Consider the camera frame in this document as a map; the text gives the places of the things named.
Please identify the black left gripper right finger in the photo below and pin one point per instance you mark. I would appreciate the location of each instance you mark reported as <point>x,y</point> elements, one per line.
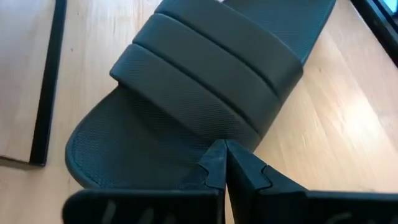
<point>295,208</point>

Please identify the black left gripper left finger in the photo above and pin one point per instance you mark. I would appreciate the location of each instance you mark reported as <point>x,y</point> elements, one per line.
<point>140,207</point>

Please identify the black slide sandal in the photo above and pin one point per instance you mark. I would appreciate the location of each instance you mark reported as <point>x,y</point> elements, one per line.
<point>186,77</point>

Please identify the black aluminium table frame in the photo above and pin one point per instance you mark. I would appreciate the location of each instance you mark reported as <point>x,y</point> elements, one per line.
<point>379,34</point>

